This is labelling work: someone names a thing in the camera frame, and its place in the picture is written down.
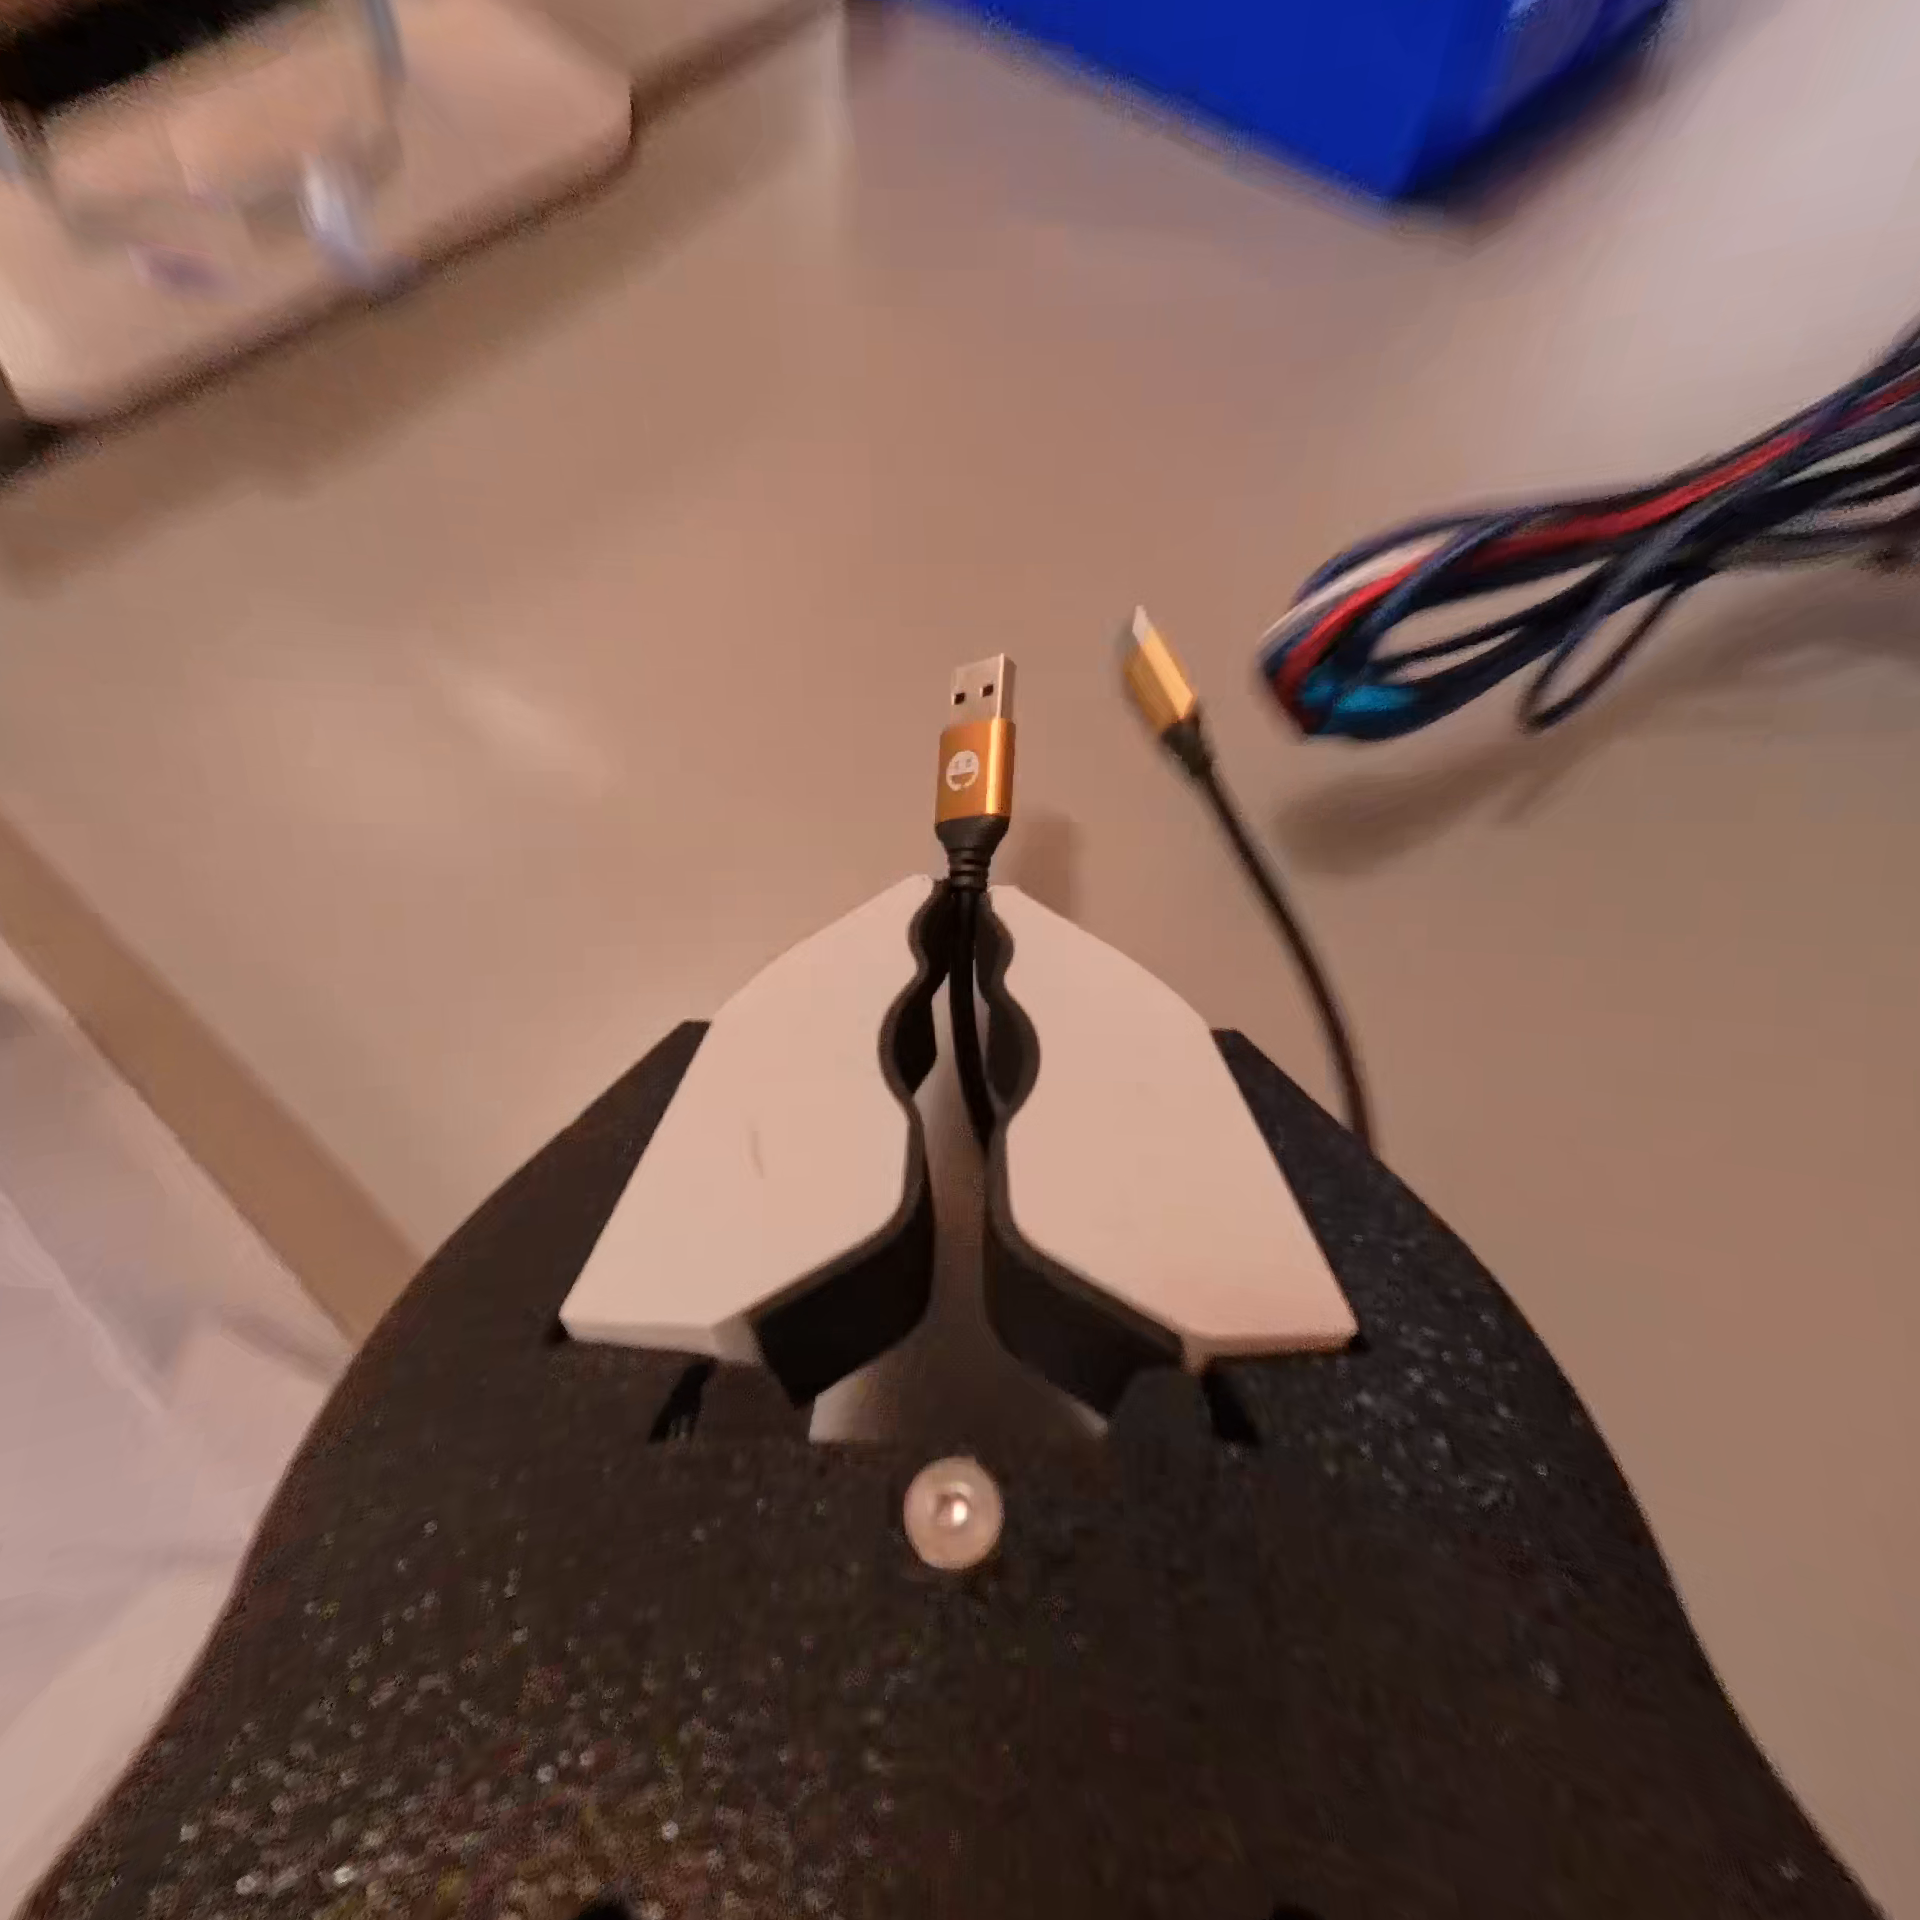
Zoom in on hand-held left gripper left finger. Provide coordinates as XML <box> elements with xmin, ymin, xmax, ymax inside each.
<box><xmin>558</xmin><ymin>874</ymin><xmax>962</xmax><ymax>1403</ymax></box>

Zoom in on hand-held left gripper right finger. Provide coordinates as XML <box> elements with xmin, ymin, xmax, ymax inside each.
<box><xmin>972</xmin><ymin>884</ymin><xmax>1360</xmax><ymax>1413</ymax></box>

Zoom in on black usb cable gold plugs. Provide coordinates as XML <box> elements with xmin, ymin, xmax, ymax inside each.
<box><xmin>934</xmin><ymin>609</ymin><xmax>1379</xmax><ymax>1156</ymax></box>

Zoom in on clear plastic container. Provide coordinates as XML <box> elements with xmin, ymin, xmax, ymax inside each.
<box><xmin>0</xmin><ymin>0</ymin><xmax>636</xmax><ymax>430</ymax></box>

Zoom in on blue box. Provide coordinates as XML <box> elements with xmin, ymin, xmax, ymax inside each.
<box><xmin>900</xmin><ymin>0</ymin><xmax>1674</xmax><ymax>203</ymax></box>

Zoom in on bundle of coloured braided cables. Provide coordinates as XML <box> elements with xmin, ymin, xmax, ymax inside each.
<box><xmin>1258</xmin><ymin>322</ymin><xmax>1920</xmax><ymax>740</ymax></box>

